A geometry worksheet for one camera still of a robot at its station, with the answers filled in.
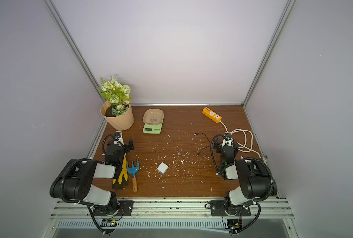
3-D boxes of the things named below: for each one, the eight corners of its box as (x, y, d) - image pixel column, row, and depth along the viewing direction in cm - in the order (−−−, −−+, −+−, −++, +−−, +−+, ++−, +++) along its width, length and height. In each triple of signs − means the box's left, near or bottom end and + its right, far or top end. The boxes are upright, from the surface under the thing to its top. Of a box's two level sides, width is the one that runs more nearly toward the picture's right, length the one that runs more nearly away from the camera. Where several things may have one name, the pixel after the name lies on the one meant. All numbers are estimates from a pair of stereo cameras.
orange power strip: (201, 112, 118) (201, 110, 116) (205, 108, 120) (205, 106, 118) (218, 123, 110) (218, 121, 108) (222, 119, 113) (223, 117, 111)
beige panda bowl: (142, 125, 108) (141, 122, 104) (145, 112, 116) (144, 108, 112) (162, 125, 107) (162, 122, 104) (164, 112, 116) (163, 108, 112)
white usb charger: (157, 169, 88) (156, 168, 86) (162, 163, 91) (162, 161, 89) (163, 174, 86) (163, 173, 84) (168, 167, 89) (168, 165, 87)
